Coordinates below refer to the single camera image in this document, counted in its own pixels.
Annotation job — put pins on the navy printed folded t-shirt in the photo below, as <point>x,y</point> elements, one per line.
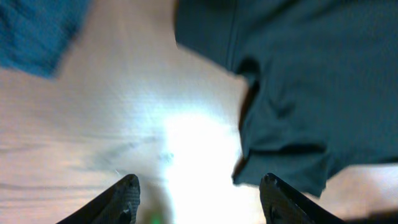
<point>35,34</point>

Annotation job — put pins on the black t-shirt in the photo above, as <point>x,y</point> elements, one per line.
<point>322,78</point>

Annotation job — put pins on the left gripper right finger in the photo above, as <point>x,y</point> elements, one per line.
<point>283,204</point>

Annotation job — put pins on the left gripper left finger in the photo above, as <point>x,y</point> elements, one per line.
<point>116,205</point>

